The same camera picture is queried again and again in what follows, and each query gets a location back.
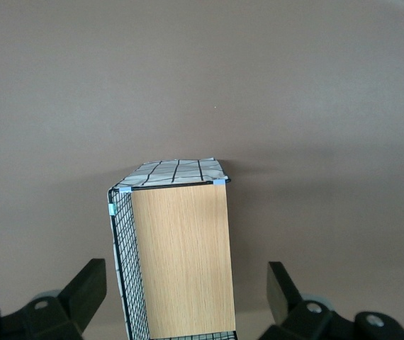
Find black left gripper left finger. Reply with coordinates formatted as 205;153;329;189
0;258;108;340

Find black wire mesh basket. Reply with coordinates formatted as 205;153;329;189
106;178;239;340

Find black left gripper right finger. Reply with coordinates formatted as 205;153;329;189
260;261;404;340

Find brown table cloth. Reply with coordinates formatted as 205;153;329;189
0;0;404;340

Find light wooden shelf insert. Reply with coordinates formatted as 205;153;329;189
130;183;237;339

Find wire mesh wooden shelf box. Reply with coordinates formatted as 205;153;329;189
106;157;230;340

